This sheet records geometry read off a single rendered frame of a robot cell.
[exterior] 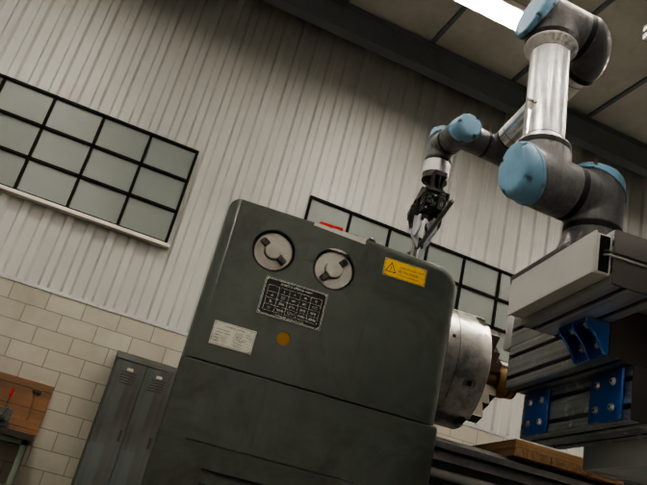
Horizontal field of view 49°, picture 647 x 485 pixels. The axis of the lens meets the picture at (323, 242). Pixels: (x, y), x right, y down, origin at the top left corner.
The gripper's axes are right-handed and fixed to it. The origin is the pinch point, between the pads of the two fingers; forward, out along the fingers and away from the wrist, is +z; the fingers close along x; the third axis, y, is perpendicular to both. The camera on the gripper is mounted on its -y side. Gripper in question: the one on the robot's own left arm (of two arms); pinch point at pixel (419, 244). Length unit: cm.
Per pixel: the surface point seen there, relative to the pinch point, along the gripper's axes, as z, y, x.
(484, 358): 26.4, 3.8, 21.5
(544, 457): 47, 6, 39
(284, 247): 17.5, 13.0, -36.2
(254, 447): 63, 14, -31
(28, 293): -96, -640, -233
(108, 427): 22, -604, -101
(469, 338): 22.2, 3.1, 16.9
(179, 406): 59, 14, -49
